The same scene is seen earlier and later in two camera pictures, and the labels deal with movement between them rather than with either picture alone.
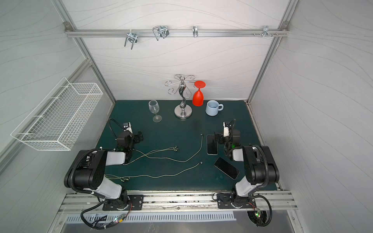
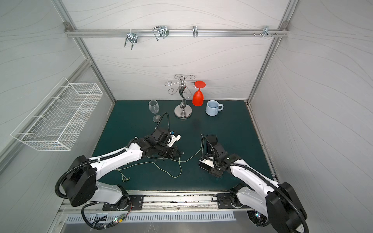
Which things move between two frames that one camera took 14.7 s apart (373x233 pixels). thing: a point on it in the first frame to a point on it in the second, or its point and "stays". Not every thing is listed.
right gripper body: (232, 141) to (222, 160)
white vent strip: (141, 217) stays
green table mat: (180, 149) stays
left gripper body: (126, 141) to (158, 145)
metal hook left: (132, 37) stays
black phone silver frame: (211, 147) stays
